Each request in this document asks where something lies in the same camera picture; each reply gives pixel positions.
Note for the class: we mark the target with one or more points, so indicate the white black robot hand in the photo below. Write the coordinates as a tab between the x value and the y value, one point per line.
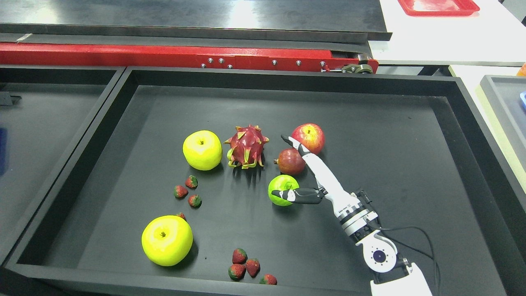
324	181

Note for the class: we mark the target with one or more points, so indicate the green apple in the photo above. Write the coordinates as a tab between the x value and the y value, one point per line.
281	183

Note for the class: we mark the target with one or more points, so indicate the red apple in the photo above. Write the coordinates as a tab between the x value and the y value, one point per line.
311	136

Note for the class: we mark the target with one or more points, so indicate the yellow apple upper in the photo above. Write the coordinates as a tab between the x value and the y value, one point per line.
202	150

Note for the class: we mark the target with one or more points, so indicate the yellow apple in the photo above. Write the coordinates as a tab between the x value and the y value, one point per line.
202	150
167	240

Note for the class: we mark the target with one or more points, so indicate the black shelf tray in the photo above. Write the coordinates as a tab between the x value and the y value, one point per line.
97	153

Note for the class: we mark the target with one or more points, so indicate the yellow apple lower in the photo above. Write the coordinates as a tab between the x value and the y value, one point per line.
167	240

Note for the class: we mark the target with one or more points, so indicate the dark red pomegranate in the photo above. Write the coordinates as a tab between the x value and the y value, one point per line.
290	162

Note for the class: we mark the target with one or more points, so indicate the strawberry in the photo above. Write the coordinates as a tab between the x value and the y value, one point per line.
268	279
191	182
181	215
252	267
179	192
236	272
239	256
194	201

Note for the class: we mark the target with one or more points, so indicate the red dragon fruit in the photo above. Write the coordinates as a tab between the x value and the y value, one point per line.
246	147

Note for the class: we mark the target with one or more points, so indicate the red plastic tray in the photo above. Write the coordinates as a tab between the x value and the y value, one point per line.
437	8

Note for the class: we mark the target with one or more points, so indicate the red conveyor rail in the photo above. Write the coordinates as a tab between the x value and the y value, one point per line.
306	60

